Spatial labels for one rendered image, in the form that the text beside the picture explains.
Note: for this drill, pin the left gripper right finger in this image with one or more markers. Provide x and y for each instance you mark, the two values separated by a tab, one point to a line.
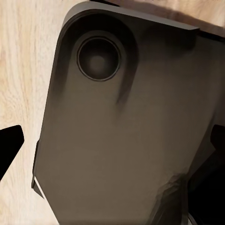
217	139

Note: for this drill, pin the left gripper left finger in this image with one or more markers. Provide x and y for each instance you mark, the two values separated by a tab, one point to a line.
11	140

